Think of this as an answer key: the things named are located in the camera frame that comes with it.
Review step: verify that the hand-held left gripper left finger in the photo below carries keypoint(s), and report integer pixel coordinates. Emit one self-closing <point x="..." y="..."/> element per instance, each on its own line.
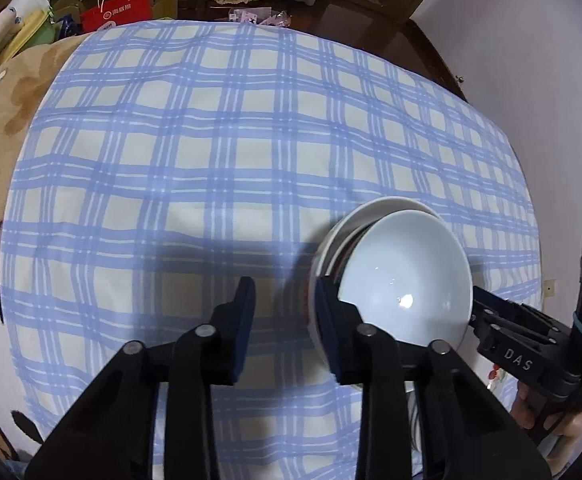
<point x="246" y="330"/>

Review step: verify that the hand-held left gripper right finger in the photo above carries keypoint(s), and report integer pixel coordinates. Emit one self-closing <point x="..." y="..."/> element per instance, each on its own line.
<point x="327" y="330"/>

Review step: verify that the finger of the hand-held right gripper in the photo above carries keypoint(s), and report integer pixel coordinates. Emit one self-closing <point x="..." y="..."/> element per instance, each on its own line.
<point x="491" y="305"/>
<point x="481" y="337"/>

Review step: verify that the plain white bowl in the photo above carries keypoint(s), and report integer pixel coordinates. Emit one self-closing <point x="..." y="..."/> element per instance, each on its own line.
<point x="341" y="222"/>

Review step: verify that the person's right hand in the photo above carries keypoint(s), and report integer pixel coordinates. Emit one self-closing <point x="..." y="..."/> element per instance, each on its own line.
<point x="523" y="407"/>

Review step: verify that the blue checked blanket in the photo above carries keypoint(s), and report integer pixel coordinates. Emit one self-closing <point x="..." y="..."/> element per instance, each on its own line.
<point x="196" y="160"/>

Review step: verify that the pink packets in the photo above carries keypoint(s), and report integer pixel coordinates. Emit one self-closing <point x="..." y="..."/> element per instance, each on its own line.
<point x="251" y="15"/>

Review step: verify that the red paper bag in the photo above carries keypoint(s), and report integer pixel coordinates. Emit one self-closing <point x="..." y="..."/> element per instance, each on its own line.
<point x="121" y="12"/>

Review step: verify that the yellow green cloth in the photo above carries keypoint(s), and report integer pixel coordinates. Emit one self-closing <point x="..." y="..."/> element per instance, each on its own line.
<point x="26" y="32"/>

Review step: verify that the wall socket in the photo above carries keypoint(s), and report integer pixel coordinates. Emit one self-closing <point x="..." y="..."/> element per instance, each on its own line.
<point x="550" y="287"/>

